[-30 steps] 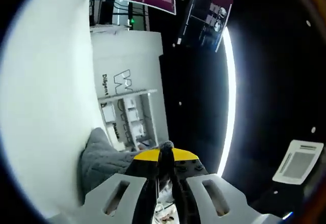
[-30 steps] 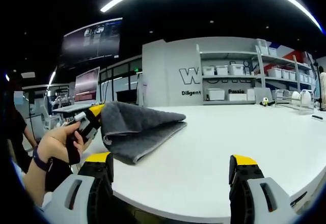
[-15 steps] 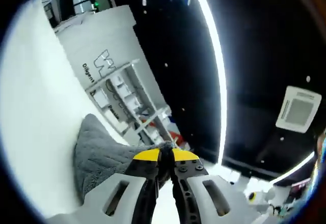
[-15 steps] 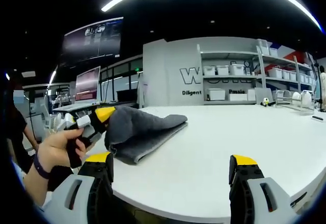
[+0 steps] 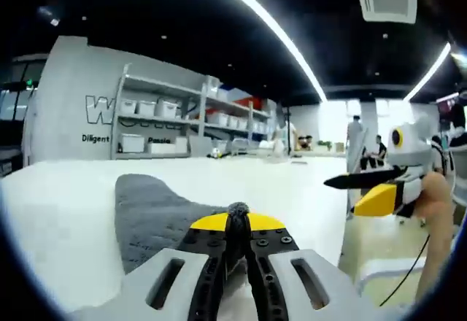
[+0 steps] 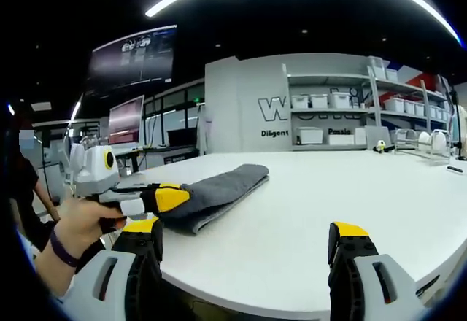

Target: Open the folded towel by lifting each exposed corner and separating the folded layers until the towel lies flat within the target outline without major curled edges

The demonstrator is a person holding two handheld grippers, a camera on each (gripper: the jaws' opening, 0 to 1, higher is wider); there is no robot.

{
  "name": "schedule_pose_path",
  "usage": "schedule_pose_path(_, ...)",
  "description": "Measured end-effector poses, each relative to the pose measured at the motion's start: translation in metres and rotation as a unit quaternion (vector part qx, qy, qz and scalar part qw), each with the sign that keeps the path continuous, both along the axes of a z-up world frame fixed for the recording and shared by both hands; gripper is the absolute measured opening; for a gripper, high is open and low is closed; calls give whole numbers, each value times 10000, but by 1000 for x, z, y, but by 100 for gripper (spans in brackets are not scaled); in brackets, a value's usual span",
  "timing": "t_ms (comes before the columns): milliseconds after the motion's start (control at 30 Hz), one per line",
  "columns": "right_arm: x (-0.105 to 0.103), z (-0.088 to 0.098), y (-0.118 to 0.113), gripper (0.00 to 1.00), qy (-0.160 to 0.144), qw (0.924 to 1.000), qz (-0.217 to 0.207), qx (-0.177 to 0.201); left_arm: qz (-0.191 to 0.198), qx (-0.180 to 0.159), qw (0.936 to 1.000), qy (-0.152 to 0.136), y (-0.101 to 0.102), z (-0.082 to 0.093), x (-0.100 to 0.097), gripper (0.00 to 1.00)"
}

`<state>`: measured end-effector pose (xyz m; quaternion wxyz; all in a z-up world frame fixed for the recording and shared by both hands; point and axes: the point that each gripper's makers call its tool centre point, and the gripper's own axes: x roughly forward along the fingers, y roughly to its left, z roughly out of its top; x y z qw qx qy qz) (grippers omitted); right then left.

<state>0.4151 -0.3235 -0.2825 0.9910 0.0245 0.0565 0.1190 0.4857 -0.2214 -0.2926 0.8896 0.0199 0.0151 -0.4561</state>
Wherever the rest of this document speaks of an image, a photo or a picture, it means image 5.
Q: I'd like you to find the idle white gripper device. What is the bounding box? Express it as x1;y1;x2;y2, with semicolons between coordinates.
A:
207;147;231;160

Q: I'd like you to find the grey plush towel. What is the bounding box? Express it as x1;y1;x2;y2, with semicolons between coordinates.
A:
114;173;256;289

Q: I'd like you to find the group of white storage boxes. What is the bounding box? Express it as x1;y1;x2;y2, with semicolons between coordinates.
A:
120;80;273;154

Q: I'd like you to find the wire dish rack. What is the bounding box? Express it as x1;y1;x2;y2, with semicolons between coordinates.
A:
229;136;273;158

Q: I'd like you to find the person's right hand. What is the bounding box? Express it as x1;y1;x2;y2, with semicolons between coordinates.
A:
412;171;455;229

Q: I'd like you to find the ceiling light strip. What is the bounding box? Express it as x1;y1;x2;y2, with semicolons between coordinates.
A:
404;42;452;101
201;0;328;101

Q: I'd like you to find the grey metal shelf unit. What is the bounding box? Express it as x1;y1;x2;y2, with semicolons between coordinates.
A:
114;63;279;161

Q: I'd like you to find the black cable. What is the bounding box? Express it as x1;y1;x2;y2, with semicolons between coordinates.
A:
378;232;432;308

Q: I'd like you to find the black tripod stand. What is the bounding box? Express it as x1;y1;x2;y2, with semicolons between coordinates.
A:
280;103;295;156

